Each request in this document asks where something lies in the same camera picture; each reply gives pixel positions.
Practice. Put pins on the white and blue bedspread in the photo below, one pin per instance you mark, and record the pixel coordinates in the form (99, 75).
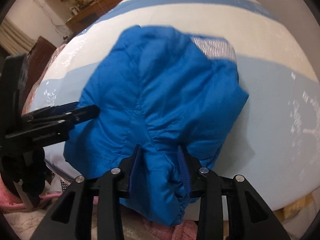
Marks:
(275, 105)

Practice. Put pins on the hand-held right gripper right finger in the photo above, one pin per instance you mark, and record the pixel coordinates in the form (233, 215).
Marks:
(183, 170)

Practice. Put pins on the beige patterned quilt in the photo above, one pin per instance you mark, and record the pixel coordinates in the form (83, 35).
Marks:
(30, 225)

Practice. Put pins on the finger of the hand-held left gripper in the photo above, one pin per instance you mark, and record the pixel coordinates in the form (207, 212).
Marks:
(82, 113)
(60, 109)

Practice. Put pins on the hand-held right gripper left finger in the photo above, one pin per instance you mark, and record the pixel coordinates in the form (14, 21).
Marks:
(135, 167)

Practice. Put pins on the wooden desk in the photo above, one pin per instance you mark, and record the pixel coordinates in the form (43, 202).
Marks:
(82, 20)

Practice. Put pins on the pink blanket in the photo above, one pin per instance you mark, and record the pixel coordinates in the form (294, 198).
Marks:
(155, 226)

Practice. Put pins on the potted green plant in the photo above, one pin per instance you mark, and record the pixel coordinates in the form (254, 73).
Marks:
(77, 6)

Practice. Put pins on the beige pleated curtain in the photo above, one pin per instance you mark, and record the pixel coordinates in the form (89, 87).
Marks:
(15, 36)

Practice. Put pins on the dark wooden headboard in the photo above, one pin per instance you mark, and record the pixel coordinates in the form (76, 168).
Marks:
(41, 48)

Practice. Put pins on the blue puffer jacket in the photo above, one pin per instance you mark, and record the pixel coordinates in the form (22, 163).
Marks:
(162, 92)

